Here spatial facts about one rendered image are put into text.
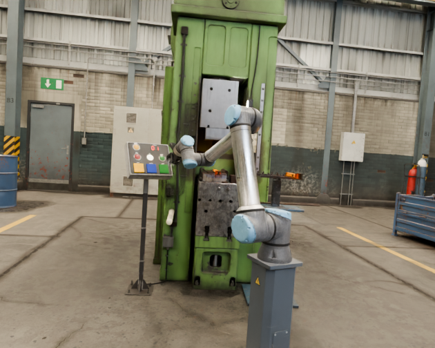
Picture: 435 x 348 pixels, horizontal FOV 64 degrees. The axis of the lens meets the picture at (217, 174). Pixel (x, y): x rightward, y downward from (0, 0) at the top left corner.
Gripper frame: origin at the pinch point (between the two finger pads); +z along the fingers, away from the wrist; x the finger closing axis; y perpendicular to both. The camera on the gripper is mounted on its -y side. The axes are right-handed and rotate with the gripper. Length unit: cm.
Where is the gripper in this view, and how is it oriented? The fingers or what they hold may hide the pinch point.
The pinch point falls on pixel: (168, 161)
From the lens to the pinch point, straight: 265.7
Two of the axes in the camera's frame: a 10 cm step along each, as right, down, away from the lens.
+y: 1.9, 9.0, -3.8
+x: 8.6, 0.3, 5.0
